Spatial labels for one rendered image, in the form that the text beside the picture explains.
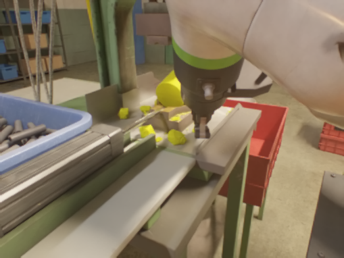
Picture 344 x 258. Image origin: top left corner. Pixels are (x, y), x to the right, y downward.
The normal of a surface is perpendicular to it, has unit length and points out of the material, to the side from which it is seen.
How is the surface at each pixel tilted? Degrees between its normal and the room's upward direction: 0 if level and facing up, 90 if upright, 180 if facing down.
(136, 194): 0
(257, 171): 90
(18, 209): 90
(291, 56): 105
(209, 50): 134
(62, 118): 81
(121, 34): 90
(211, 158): 0
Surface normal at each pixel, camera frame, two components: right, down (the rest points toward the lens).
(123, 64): 0.88, 0.19
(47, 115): -0.47, 0.22
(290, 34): -0.72, 0.34
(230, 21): -0.68, 0.61
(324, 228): 0.00, -0.91
